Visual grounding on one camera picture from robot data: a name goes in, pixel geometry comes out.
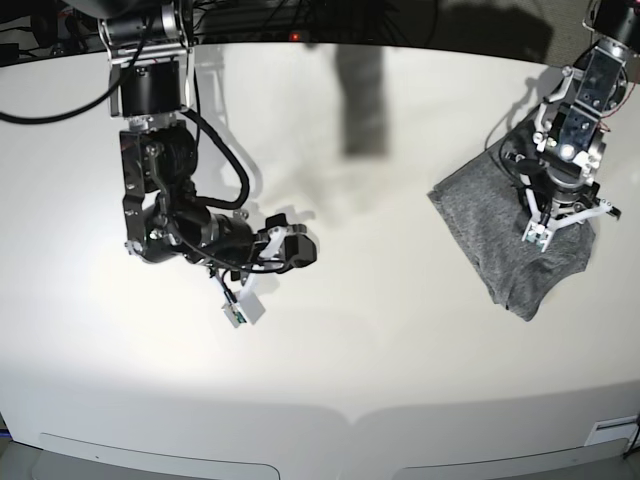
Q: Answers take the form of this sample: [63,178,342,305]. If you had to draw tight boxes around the grey long-sleeve T-shirt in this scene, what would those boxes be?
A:
[428,150,596,322]

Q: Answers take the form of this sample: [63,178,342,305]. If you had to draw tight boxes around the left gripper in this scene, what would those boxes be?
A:
[516,164,622,237]

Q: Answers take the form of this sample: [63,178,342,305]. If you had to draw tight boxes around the black cables behind table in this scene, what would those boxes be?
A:
[164,0,451,46]

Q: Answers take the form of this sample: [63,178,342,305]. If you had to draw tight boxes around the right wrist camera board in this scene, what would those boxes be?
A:
[222,294,266,328]

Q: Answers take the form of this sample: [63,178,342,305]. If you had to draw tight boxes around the white label plate on table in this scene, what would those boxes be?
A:
[584,416,639,447]

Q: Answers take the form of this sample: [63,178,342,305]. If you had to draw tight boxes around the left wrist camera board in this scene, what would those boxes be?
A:
[522,219,554,253]

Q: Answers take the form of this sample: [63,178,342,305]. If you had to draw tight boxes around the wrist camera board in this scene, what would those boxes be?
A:
[222,294,266,328]
[522,219,554,253]

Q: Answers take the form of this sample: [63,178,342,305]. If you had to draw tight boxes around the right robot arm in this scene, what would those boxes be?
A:
[77,1,317,326]

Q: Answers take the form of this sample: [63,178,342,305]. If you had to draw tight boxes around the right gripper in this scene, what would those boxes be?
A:
[204,214,317,307]

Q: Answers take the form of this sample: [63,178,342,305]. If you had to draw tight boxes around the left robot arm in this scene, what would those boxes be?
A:
[498,1,639,251]

